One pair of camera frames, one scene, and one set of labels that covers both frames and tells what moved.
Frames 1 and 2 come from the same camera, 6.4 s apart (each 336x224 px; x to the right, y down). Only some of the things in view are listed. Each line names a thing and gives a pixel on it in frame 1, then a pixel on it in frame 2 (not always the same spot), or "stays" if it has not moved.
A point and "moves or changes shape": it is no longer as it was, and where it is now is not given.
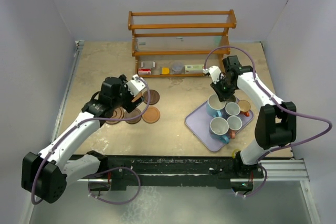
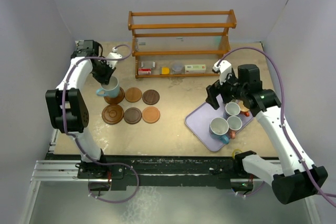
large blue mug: [214, 106] moves or changes shape
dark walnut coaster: [135, 113] stays
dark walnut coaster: [154, 97] stays
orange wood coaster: [151, 115] stays
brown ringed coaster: [118, 113] stays
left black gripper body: [125, 96] → [101, 72]
